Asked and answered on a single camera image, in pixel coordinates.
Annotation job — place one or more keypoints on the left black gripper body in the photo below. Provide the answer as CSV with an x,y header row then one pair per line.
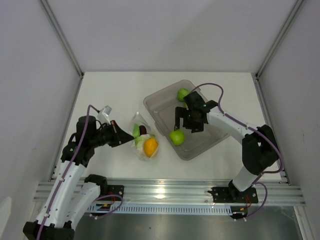
x,y
102,137

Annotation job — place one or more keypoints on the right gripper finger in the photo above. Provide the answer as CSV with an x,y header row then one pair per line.
x,y
179,113
189,124

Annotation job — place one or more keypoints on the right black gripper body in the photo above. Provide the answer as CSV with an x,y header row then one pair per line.
x,y
190,114

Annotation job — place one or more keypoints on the green toy apple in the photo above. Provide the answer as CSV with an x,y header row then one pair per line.
x,y
177,137

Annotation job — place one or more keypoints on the green ridged toy gourd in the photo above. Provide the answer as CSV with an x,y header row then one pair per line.
x,y
136,131

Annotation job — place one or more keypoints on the green bumpy toy guava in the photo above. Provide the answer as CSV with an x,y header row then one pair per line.
x,y
181,93

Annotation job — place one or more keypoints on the purple toy eggplant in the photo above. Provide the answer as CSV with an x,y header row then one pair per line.
x,y
142,130

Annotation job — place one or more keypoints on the clear dotted zip top bag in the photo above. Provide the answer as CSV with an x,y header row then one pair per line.
x,y
138,119

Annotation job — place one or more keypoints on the orange toy fruit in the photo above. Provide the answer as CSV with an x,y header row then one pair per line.
x,y
150,147

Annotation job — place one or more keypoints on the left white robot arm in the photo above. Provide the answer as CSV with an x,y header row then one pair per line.
x,y
61,213

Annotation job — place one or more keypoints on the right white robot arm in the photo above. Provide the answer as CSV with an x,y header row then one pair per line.
x,y
259,147

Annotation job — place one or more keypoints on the clear grey plastic bin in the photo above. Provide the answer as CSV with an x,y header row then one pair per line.
x,y
199,137

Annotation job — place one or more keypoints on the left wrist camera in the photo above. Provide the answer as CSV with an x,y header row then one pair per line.
x,y
103,115

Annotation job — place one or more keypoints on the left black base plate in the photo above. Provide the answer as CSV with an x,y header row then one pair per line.
x,y
115,191

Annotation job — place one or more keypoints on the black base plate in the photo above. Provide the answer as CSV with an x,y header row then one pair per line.
x,y
115,191
221,194

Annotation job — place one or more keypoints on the right aluminium frame post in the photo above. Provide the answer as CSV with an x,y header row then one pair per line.
x,y
283,31

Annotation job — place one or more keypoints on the aluminium frame post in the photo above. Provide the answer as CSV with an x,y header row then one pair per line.
x,y
52,19
283,31

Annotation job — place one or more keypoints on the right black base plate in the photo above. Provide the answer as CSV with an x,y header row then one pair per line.
x,y
221,194

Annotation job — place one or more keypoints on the white slotted cable duct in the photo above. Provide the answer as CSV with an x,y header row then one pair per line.
x,y
169,209

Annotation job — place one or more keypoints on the aluminium mounting rail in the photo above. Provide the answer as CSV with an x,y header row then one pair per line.
x,y
195,192

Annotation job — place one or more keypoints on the left aluminium frame post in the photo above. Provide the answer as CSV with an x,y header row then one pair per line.
x,y
52,19

